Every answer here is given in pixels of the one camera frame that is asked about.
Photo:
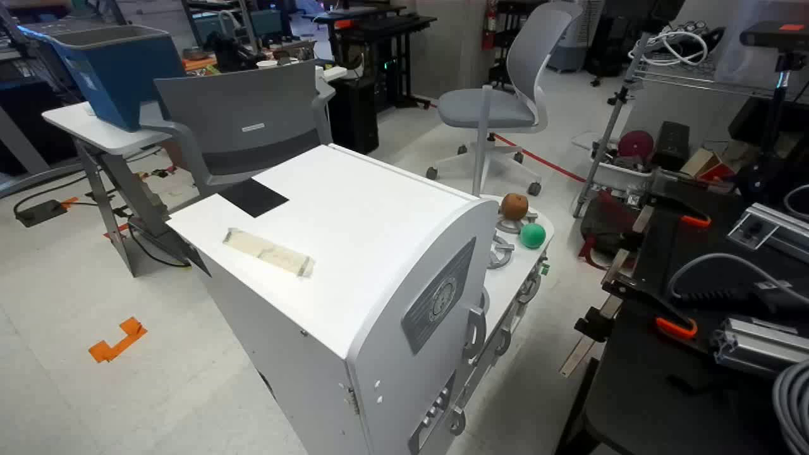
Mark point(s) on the white mesh office chair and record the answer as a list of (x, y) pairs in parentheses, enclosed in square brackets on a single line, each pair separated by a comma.
[(488, 104)]

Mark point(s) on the black work table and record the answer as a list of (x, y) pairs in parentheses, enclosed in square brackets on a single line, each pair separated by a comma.
[(665, 387)]

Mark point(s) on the maroon ball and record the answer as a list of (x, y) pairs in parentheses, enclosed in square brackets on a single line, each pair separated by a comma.
[(636, 148)]

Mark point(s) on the black desk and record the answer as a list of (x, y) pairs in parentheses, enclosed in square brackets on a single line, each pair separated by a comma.
[(379, 26)]

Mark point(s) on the aluminium extrusion bar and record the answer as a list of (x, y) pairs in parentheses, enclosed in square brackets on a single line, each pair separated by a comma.
[(758, 342), (772, 228)]

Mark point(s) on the grey plastic chair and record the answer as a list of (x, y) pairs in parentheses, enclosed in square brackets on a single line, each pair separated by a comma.
[(242, 118)]

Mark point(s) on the brown round wooden object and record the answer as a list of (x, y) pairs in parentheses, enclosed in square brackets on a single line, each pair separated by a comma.
[(514, 207)]

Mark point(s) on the black square patch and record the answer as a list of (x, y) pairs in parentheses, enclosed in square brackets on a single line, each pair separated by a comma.
[(254, 198)]

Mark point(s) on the small grey toy burner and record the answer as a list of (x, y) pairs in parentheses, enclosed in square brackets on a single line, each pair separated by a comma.
[(509, 226)]

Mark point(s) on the white side table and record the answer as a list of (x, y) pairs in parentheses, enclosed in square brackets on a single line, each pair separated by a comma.
[(92, 128)]

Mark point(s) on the black power brick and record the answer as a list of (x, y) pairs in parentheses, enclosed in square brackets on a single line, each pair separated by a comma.
[(38, 214)]

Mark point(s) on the blue storage bin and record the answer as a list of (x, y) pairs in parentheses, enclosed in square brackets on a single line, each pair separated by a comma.
[(115, 78)]

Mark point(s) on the large grey toy burner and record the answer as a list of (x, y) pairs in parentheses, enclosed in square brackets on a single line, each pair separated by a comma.
[(500, 253)]

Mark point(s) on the orange floor tape mark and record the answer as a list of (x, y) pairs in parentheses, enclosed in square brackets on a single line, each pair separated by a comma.
[(116, 342)]

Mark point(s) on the black computer tower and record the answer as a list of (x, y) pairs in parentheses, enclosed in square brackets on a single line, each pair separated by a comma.
[(354, 114)]

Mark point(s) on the grey tripod stand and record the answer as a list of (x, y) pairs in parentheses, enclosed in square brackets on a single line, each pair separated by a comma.
[(613, 128)]

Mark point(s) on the green ball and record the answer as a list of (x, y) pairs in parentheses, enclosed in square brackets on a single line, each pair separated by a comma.
[(531, 236)]

